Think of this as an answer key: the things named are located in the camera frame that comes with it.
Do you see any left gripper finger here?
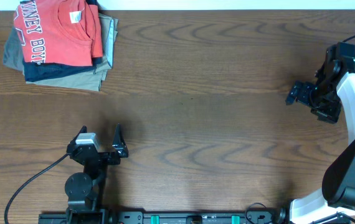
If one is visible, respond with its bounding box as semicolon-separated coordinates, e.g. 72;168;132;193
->
77;126;87;136
112;123;129;158

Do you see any red t-shirt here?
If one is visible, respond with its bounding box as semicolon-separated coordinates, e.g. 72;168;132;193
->
12;0;104;67

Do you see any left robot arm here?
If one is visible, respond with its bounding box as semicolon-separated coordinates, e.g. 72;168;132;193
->
65;124;128;220

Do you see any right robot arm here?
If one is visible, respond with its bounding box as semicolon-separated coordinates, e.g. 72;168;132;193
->
286;40;355;223

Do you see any khaki folded garment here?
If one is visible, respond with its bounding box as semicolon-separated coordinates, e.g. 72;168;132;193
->
26;13;118;91

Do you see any navy folded shirt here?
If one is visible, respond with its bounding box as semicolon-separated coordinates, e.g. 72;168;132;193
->
21;0;103;83

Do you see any grey folded garment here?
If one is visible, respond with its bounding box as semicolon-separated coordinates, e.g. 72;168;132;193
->
2;27;23;71

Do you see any left camera cable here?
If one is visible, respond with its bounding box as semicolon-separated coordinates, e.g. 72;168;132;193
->
3;152;71;224

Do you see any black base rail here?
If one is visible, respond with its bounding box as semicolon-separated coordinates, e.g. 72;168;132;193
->
38;210;351;224

